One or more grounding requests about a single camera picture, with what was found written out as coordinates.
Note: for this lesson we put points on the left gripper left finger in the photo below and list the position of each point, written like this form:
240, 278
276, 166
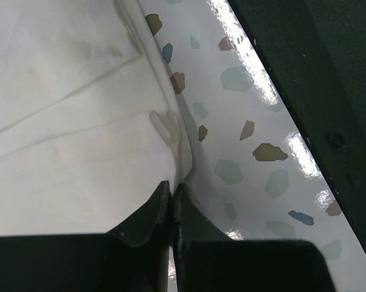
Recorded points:
133, 256

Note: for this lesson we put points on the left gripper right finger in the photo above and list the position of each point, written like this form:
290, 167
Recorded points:
206, 259

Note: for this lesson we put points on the white t shirt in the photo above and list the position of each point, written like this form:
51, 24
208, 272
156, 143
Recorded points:
89, 121

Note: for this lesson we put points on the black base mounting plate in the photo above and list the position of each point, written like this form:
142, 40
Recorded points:
315, 54

